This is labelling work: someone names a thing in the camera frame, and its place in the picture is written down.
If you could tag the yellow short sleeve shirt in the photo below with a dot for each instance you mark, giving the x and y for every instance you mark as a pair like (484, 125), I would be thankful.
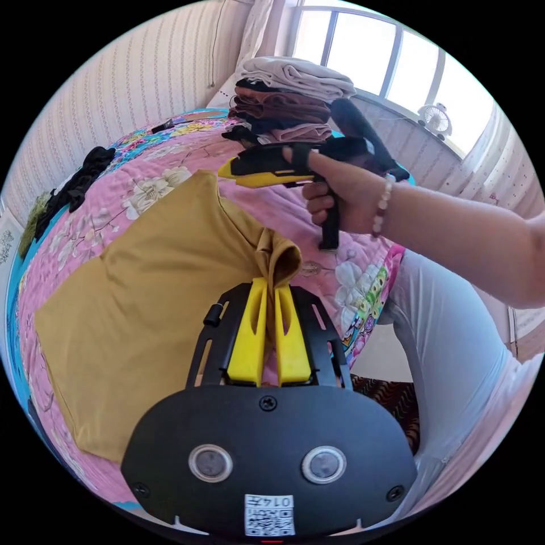
(162, 298)

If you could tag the pile of clothes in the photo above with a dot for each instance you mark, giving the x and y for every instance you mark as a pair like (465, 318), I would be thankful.
(294, 85)

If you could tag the person's right hand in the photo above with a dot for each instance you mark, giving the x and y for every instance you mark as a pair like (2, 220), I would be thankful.
(353, 200)

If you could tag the small white fan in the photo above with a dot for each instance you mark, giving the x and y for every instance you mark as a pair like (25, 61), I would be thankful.
(435, 120)

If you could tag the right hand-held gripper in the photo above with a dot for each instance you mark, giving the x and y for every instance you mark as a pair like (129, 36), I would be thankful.
(264, 161)

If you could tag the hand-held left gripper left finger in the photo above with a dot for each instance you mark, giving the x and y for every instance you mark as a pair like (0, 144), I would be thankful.
(249, 340)

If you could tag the person's right forearm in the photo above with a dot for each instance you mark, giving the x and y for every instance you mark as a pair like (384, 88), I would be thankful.
(447, 230)

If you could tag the bed with pink flowered quilt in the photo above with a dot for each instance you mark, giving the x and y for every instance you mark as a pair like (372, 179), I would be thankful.
(272, 208)

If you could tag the black garment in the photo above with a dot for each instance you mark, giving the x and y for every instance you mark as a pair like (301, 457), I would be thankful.
(81, 183)

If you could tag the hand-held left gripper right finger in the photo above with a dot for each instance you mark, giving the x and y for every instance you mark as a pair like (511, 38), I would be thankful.
(291, 349)

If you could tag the person's body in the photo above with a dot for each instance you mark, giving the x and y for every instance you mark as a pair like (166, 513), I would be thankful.
(447, 362)

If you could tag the window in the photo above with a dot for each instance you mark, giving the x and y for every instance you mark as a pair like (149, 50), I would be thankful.
(362, 47)

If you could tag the sheer white dotted curtain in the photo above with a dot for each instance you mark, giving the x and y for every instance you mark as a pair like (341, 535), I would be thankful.
(498, 170)
(264, 34)

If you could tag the brown patterned floor mat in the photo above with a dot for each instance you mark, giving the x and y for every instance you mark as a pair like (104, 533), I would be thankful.
(396, 404)

